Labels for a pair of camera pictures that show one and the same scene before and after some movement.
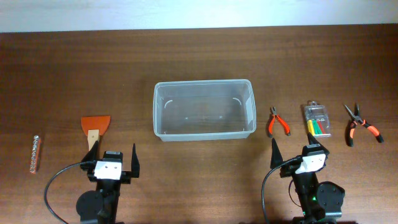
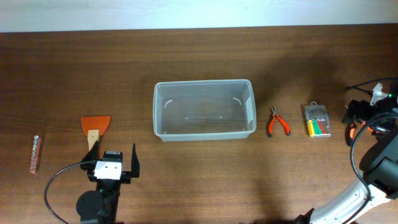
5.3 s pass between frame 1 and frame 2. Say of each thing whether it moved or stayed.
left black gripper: stayed
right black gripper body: moved
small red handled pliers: stayed
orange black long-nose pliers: stayed
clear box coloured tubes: stayed
